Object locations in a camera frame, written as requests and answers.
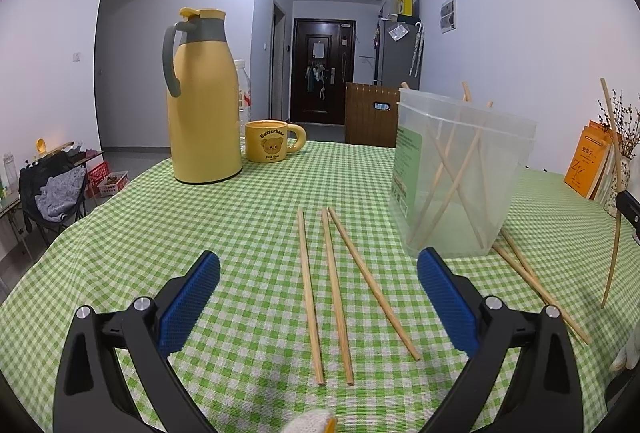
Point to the green checkered tablecloth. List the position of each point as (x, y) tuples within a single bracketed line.
[(225, 223)]

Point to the black folding chair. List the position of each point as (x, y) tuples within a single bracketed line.
[(27, 188)]

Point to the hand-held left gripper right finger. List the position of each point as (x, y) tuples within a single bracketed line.
[(450, 303)]

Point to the grey clothes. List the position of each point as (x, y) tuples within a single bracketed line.
[(57, 195)]

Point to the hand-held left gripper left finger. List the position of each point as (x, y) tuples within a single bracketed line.
[(192, 298)]

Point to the wall poster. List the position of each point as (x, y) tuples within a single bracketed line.
[(448, 14)]

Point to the yellow thermos jug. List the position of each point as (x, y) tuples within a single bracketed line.
[(205, 98)]

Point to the yellow bear mug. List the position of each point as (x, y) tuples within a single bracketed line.
[(270, 143)]

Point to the clear plastic water bottle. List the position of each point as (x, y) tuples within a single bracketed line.
[(243, 83)]

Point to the red plastic basket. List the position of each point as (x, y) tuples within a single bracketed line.
[(97, 173)]

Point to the yellow box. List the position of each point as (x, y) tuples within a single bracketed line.
[(404, 3)]

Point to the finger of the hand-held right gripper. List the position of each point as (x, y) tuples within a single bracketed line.
[(630, 213)]

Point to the white folded umbrella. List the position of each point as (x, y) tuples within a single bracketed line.
[(416, 48)]

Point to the grey refrigerator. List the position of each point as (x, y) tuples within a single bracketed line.
[(397, 63)]

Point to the clear plastic container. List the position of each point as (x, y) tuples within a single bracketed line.
[(500, 233), (505, 120)]

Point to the pale book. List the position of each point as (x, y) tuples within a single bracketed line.
[(602, 178)]

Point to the wood framed interior door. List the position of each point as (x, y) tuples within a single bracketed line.
[(279, 63)]

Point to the person's right hand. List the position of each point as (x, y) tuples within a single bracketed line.
[(626, 353)]

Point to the dark dried branches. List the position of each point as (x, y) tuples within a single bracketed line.
[(620, 110)]

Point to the dark brown entrance door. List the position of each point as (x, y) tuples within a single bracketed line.
[(302, 63)]

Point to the floral patterned vase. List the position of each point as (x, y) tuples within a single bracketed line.
[(611, 193)]

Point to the orange book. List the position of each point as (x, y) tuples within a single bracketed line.
[(595, 128), (585, 163)]

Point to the person's left hand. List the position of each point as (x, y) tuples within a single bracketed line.
[(310, 422)]

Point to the paper sheet on refrigerator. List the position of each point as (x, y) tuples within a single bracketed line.
[(398, 32)]

